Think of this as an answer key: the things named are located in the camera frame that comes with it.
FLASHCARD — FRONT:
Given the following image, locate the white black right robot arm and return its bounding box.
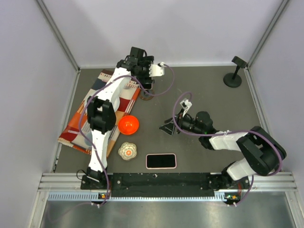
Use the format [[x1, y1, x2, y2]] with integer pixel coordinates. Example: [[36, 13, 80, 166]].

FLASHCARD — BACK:
[[159, 111, 286, 188]]

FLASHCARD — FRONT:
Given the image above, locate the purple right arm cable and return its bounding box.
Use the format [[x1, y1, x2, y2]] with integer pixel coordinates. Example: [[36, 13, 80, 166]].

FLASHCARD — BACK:
[[172, 92, 283, 207]]

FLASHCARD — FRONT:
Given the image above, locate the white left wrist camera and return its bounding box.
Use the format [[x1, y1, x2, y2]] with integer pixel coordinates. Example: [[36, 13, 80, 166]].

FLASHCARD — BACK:
[[149, 62, 165, 77]]

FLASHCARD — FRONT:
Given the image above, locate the aluminium frame rail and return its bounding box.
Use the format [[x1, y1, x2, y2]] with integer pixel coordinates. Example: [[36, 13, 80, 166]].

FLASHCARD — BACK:
[[38, 172, 297, 202]]

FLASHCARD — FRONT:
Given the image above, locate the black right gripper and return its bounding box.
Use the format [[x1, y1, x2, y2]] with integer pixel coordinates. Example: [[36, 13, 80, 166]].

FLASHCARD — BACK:
[[159, 107, 204, 136]]

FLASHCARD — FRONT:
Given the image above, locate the colourful patchwork placemat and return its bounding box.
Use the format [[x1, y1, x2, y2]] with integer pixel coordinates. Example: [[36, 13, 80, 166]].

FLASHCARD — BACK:
[[58, 70, 140, 156]]

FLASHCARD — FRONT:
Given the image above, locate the crocheted flower coaster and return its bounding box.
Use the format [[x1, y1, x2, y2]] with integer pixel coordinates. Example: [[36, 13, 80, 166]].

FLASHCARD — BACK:
[[118, 142, 137, 161]]

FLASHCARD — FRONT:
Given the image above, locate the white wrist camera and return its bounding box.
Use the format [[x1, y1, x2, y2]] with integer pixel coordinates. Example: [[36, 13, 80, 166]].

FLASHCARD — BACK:
[[180, 98, 192, 117], [149, 62, 165, 77]]

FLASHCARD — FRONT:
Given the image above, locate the grey phone stand wooden base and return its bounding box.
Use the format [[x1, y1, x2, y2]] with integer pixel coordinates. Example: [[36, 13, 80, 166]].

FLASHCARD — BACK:
[[139, 89, 154, 101]]

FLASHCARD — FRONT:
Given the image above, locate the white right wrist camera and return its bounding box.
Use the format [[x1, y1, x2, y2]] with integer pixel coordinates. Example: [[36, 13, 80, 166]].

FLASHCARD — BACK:
[[180, 98, 192, 117]]

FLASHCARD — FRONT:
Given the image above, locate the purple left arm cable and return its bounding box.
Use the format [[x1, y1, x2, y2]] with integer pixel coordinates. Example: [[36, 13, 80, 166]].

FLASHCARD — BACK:
[[78, 63, 176, 209]]

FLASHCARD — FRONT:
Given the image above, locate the orange plastic bowl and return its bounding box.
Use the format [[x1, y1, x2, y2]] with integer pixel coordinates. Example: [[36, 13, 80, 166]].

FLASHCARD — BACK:
[[118, 115, 139, 135]]

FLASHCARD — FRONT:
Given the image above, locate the white-cased smartphone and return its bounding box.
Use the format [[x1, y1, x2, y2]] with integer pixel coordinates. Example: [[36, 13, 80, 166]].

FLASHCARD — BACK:
[[143, 84, 152, 90]]

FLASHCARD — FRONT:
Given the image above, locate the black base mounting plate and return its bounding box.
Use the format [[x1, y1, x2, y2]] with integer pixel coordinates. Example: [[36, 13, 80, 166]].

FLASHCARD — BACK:
[[80, 172, 250, 197]]

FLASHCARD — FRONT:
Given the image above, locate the pink-cased phone on table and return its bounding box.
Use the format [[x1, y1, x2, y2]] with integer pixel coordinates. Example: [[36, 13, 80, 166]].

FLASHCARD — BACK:
[[146, 153, 177, 169]]

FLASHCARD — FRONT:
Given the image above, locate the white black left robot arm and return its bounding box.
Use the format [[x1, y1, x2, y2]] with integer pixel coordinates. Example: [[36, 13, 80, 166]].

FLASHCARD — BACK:
[[86, 47, 154, 188]]

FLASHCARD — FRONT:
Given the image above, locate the black round-base camera stand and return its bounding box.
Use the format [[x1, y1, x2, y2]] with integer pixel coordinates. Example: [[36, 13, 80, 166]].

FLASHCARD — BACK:
[[223, 56, 247, 88]]

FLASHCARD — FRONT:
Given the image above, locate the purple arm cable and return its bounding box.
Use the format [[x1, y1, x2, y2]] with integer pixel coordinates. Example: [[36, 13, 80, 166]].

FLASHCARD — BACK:
[[172, 92, 283, 207], [78, 63, 176, 209]]

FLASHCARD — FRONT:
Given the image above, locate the white round plate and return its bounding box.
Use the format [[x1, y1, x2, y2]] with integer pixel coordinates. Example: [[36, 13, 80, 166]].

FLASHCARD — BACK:
[[84, 97, 120, 112]]

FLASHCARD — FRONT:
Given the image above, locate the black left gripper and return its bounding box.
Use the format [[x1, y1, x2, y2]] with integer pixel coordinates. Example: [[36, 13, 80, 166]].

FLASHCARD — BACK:
[[135, 56, 154, 84]]

